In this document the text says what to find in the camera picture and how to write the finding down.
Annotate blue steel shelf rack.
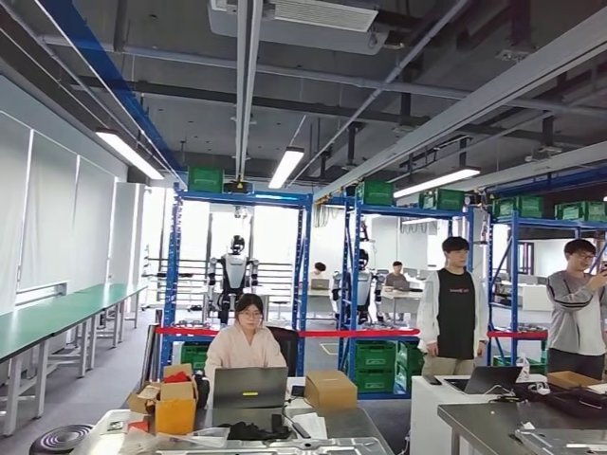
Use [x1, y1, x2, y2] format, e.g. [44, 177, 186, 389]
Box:
[159, 181, 314, 378]
[485, 209, 607, 370]
[337, 196, 476, 401]

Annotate long green top workbench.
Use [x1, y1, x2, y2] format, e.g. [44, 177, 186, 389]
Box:
[0, 282, 149, 438]

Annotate black car trim part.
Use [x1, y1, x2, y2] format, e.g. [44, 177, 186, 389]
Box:
[511, 381, 607, 421]

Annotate long ceiling light bar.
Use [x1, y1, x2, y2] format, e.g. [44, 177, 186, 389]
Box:
[392, 165, 482, 201]
[94, 128, 165, 182]
[267, 146, 306, 191]

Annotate white desk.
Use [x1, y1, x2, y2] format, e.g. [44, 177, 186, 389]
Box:
[379, 287, 424, 322]
[305, 287, 336, 319]

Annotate white and black humanoid robot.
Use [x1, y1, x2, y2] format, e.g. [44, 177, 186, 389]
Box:
[205, 234, 261, 328]
[331, 248, 388, 328]

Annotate black office chair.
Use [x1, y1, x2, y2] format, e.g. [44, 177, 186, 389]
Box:
[267, 325, 301, 378]

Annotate red barrier tape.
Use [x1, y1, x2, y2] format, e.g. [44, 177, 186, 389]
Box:
[153, 325, 549, 341]

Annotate closed brown cardboard box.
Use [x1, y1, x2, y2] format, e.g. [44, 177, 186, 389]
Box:
[304, 370, 359, 411]

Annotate white paper sheets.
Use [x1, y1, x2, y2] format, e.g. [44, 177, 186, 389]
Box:
[291, 411, 328, 442]

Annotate black cloth bundle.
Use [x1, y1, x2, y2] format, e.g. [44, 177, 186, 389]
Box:
[226, 413, 293, 442]

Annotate stamped sheet metal panel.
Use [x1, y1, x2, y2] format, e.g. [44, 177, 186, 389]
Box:
[156, 435, 388, 455]
[514, 428, 607, 455]

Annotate clear plastic tray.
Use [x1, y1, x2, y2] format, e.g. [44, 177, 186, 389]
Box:
[186, 426, 231, 449]

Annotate open yellow cardboard box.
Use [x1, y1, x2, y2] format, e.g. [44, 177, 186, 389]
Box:
[126, 363, 200, 437]

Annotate white roller blind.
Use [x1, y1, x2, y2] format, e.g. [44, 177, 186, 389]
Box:
[71, 156, 116, 295]
[19, 130, 79, 291]
[0, 113, 32, 316]

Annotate wide grey overhead beam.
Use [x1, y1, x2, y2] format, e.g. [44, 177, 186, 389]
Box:
[313, 22, 607, 203]

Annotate black laptop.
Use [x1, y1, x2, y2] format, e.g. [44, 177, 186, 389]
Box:
[442, 365, 523, 396]

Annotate blue ceiling beam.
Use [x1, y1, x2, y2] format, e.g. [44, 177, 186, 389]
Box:
[35, 0, 184, 184]

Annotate narrow grey overhead beam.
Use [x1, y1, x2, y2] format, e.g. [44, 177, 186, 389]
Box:
[474, 140, 607, 193]

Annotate flat brown cardboard tray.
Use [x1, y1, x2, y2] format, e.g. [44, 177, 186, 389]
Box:
[546, 370, 601, 391]

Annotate black ribbed round disc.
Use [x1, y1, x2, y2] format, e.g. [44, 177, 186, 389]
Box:
[29, 423, 95, 455]

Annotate grey ceiling rail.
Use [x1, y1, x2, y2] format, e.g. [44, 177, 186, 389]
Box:
[234, 0, 265, 181]

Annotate leaning dark frame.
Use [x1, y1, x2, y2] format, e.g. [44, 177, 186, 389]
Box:
[140, 306, 162, 385]

